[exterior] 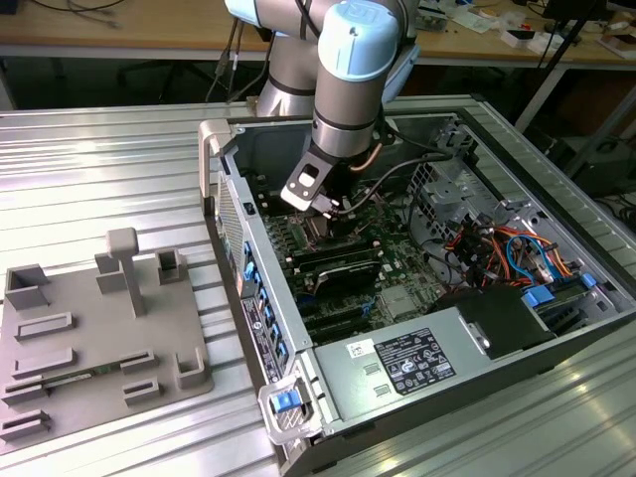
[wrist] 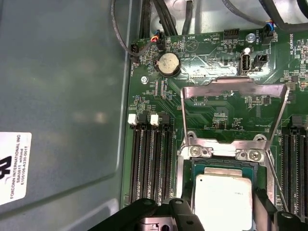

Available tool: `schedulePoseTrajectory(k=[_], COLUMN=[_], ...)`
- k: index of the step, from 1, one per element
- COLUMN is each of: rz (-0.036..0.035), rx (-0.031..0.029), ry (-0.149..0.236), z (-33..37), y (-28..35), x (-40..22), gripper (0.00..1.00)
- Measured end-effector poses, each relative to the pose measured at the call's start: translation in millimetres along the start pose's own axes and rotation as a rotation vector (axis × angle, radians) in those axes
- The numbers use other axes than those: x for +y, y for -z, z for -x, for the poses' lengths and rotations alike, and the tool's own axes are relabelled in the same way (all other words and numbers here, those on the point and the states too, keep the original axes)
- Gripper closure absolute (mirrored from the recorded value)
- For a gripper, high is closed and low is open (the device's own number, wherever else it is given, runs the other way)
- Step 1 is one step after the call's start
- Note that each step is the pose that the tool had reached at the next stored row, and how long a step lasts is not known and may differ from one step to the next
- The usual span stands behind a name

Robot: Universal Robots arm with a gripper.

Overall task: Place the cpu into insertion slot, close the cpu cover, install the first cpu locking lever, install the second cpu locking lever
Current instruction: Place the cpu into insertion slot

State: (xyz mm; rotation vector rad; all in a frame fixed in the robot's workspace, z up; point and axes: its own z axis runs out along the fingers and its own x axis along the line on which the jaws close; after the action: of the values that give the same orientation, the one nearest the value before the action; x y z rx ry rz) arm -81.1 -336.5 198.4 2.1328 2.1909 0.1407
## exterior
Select grey parts rack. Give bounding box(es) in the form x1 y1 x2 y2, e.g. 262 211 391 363
0 227 216 454

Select green RAM stick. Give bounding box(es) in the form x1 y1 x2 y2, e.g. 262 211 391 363
42 361 123 387

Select open grey PC case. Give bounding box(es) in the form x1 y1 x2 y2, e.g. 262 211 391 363
197 106 636 477

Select black graphics card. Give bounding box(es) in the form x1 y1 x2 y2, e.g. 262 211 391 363
312 260 385 300

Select grey power supply unit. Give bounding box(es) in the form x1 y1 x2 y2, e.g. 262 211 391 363
313 305 492 424

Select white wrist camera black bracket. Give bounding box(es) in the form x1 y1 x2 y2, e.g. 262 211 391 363
279 146 340 211

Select silver chipset heat sink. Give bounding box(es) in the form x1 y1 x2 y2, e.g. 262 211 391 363
380 286 419 320

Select black installed RAM sticks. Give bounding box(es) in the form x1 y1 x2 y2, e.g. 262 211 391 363
290 242 375 272

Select coloured wire bundle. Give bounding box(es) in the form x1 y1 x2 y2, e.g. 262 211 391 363
444 223 585 292

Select CPU socket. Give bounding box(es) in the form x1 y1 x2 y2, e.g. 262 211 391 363
296 216 332 249

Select large blue carrier tab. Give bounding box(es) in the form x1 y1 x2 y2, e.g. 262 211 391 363
523 286 557 311

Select wooden desk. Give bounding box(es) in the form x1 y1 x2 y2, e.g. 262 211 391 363
0 0 636 69

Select white box black top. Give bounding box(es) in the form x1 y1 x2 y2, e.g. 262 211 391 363
500 27 549 52

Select brown notebook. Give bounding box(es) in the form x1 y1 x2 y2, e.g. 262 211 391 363
598 33 636 58

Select green motherboard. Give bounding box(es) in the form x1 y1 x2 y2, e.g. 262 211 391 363
257 171 451 345

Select perforated metal drive cage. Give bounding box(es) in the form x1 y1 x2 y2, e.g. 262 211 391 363
404 151 499 245

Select blue case latch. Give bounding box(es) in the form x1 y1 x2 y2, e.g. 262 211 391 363
270 391 303 414

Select black plastic air shroud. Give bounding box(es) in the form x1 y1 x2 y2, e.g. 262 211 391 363
429 286 558 361

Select grey case handle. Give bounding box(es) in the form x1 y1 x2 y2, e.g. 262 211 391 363
257 376 325 446
197 118 236 201

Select black camera cable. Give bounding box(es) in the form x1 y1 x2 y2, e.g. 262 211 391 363
337 126 451 216

